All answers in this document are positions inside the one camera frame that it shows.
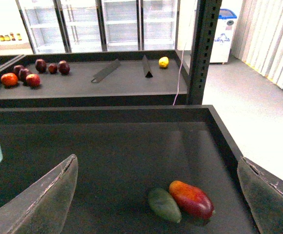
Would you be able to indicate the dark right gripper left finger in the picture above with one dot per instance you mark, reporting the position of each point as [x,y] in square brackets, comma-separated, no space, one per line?
[42,208]

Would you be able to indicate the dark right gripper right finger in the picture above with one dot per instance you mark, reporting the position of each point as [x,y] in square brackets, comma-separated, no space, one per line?
[264,199]

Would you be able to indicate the red apple on rear shelf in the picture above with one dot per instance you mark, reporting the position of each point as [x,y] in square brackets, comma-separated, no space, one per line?
[33,80]

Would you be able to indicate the red orange mango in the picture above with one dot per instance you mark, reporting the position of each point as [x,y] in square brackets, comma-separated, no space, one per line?
[191,199]

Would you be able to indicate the black front tray shelf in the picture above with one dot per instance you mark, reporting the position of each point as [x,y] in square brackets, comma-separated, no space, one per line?
[123,152]

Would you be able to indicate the black tray shelf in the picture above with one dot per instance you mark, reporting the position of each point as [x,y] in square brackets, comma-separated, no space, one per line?
[126,86]
[123,152]

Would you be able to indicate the orange tomato fruit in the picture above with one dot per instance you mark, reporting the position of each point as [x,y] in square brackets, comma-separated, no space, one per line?
[9,80]

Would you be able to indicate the dark purple fruit pair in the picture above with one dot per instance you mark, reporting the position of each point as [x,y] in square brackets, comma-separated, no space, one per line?
[21,72]

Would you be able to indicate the dark red fruit small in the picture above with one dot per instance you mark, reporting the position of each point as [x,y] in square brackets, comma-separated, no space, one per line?
[52,68]

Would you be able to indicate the dark red fruit right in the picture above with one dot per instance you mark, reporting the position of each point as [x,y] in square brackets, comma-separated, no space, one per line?
[63,67]

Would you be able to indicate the black rear tray shelf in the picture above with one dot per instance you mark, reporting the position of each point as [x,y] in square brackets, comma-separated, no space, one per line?
[126,86]

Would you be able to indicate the black metal divider left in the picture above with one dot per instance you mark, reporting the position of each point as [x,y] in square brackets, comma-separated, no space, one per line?
[102,74]

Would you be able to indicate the black metal divider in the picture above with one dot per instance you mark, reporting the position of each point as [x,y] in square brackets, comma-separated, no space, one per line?
[146,67]
[102,74]

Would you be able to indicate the black metal divider right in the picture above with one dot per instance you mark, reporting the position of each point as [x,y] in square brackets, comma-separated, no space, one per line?
[146,67]

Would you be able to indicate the yellow lemon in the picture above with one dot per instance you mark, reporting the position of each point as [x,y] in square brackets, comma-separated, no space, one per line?
[163,62]

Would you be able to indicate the glass door refrigerator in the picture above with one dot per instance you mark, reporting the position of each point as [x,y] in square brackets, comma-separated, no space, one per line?
[75,26]

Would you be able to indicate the white chest freezer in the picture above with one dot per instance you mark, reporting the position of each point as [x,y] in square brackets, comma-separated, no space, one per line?
[225,29]

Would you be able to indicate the dark perforated metal post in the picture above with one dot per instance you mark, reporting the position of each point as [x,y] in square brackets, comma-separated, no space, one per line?
[204,33]

